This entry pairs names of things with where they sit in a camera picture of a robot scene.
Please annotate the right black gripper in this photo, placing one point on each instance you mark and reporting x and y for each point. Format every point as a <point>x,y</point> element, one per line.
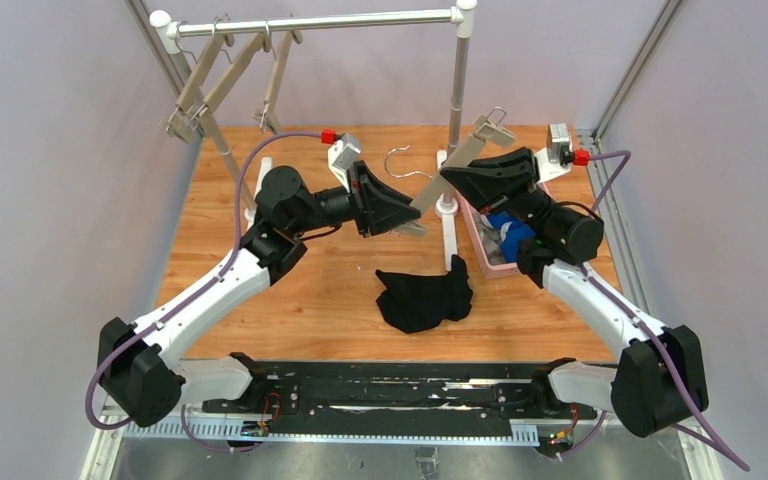
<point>528,177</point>

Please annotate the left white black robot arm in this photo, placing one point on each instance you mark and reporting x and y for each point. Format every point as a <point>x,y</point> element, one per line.
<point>140,364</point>

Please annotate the empty beige clip hanger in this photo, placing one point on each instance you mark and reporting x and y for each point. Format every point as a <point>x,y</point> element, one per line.
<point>175,124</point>

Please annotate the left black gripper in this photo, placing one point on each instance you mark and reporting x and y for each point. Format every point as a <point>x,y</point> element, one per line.
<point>362,198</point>

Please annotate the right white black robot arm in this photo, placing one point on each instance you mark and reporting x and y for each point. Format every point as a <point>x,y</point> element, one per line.
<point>659,379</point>

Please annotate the grey underwear beige waistband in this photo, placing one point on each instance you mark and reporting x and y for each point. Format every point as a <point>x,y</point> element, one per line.
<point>491,243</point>

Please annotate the beige hanger of blue underwear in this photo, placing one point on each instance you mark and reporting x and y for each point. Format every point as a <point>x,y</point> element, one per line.
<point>266,115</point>

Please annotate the pink plastic basket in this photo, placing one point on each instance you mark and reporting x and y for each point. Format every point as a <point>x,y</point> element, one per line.
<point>475,218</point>

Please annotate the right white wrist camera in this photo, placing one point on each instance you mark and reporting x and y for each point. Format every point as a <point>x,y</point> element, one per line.
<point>556,158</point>

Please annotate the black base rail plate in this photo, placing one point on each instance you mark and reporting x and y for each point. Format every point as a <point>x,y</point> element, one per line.
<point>499,404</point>

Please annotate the blue underwear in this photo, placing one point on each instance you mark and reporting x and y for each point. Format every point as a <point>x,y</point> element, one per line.
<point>512,232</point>

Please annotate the black underwear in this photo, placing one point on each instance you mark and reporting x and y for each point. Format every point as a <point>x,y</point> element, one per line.
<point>415,303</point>

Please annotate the beige hanger of grey underwear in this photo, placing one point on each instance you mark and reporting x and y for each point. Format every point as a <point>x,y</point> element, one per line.
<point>190,102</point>

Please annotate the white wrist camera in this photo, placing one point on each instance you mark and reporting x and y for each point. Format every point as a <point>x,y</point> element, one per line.
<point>556,158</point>
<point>341,155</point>

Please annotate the white metal clothes rack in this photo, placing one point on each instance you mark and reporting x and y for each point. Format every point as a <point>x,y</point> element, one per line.
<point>461,15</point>

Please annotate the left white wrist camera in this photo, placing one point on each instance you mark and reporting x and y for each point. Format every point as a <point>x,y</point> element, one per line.
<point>341,155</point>

